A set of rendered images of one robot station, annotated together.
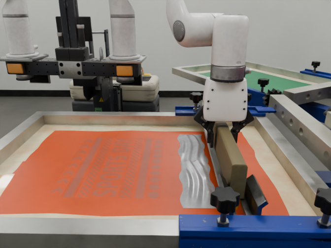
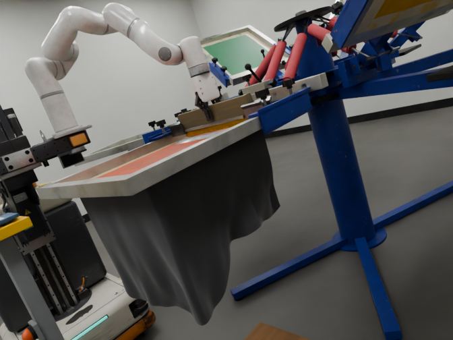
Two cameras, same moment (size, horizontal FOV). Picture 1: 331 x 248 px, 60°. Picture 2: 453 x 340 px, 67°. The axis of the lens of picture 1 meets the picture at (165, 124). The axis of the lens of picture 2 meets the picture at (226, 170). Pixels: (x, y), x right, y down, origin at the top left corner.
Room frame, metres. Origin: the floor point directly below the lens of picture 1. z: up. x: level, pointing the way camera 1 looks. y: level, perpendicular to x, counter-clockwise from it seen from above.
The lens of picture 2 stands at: (-0.28, 0.82, 1.10)
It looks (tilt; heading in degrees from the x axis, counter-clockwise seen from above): 13 degrees down; 315
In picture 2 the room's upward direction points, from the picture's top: 19 degrees counter-clockwise
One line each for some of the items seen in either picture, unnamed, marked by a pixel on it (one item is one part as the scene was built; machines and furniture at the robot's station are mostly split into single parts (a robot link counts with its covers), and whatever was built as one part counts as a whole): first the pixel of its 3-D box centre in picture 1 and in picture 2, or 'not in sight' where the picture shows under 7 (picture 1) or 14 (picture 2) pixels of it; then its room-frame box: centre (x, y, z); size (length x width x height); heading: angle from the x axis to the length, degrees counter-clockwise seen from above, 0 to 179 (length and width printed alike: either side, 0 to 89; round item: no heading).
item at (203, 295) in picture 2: not in sight; (233, 212); (0.44, 0.12, 0.74); 0.46 x 0.04 x 0.42; 89
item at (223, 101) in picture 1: (225, 96); (204, 86); (0.64, -0.14, 1.13); 0.10 x 0.08 x 0.11; 89
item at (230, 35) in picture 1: (221, 38); (184, 55); (0.68, -0.13, 1.26); 0.15 x 0.10 x 0.11; 29
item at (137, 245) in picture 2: not in sight; (136, 249); (0.65, 0.35, 0.74); 0.45 x 0.03 x 0.43; 179
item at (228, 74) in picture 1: (230, 70); (200, 69); (0.64, -0.15, 1.19); 0.09 x 0.07 x 0.03; 89
